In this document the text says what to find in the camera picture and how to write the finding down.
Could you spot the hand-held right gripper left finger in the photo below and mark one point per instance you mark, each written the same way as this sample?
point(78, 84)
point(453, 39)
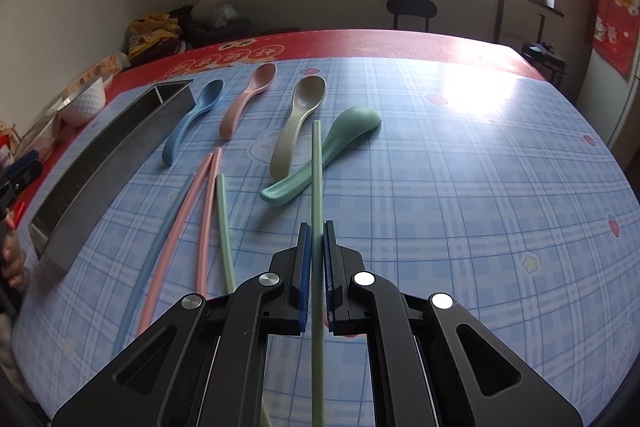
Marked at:
point(305, 267)

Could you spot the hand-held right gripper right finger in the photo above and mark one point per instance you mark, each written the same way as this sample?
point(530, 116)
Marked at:
point(330, 267)

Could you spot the green chopstick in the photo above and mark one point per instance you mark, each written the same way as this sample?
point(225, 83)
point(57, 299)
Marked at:
point(224, 227)
point(316, 187)

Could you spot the stainless steel utensil tray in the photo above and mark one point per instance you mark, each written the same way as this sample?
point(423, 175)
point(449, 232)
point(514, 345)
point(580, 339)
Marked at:
point(100, 187)

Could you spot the pink chopstick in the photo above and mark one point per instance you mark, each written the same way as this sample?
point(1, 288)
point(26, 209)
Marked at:
point(209, 207)
point(185, 212)

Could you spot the green spoon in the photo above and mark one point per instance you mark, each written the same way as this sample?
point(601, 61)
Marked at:
point(355, 122)

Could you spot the blue chopstick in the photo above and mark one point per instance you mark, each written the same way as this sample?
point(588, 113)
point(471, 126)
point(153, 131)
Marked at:
point(157, 257)
point(149, 264)

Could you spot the beige spoon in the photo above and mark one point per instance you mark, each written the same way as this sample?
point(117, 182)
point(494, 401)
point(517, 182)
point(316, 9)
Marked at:
point(305, 97)

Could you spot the pink spoon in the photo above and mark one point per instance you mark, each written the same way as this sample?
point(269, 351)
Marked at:
point(245, 99)

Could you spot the blue spoon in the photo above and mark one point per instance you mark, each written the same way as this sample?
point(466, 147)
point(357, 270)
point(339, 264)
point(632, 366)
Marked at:
point(192, 117)

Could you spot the person's left hand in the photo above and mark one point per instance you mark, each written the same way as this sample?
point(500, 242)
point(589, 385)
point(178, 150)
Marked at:
point(14, 259)

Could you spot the plastic-wrapped pink bowl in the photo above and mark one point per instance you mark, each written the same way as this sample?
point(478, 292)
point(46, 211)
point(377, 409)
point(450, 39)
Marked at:
point(40, 132)

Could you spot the white dimpled bowl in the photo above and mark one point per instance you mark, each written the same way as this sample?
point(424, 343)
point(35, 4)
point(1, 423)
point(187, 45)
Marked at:
point(85, 104)

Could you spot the blue plaid tablecloth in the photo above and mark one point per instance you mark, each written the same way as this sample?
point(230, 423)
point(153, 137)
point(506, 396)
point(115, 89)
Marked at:
point(450, 207)

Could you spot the yellow garment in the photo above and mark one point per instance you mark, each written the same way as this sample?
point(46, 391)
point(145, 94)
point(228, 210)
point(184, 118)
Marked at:
point(150, 32)

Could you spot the red printed tablecloth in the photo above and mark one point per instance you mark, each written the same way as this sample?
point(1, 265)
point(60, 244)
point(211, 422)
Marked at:
point(375, 44)

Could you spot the black round stool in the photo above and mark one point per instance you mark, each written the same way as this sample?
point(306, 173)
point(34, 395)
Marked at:
point(411, 7)

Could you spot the clear plastic bag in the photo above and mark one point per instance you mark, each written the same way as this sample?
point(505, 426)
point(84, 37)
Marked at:
point(215, 4)

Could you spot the white refrigerator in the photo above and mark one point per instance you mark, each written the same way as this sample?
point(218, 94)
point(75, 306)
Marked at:
point(610, 107)

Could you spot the red printed cloth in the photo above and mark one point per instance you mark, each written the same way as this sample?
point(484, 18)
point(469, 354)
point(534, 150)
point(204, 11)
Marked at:
point(615, 27)

